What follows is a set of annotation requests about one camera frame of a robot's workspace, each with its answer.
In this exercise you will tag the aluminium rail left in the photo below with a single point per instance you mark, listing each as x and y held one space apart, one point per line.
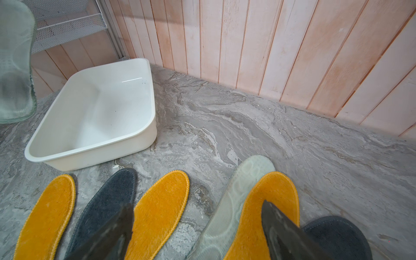
113 28

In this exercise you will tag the yellow insole right upper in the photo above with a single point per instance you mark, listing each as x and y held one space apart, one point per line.
250 242

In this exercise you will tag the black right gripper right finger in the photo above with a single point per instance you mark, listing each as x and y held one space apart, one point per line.
285 240

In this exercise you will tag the white wire mesh shelf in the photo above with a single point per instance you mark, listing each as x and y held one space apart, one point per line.
60 22

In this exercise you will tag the dark grey insole right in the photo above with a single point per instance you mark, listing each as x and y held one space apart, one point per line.
339 238

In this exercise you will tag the pale green mesh insole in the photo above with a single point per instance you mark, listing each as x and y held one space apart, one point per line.
218 235
18 34

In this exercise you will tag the dark grey insole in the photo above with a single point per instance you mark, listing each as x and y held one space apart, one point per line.
118 191
339 238

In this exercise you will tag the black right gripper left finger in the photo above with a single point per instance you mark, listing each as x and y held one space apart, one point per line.
111 241

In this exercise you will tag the dark grey insole centre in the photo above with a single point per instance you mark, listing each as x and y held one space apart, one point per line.
118 191

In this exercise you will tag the yellow insole centre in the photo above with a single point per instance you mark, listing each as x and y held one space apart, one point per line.
157 215

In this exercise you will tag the yellow insole front left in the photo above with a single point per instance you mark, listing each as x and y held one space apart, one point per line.
42 231

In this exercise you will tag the yellow insole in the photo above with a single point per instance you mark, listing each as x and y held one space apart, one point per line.
250 242
157 215
42 231

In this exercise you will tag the white plastic storage box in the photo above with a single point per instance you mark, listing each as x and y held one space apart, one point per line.
101 114

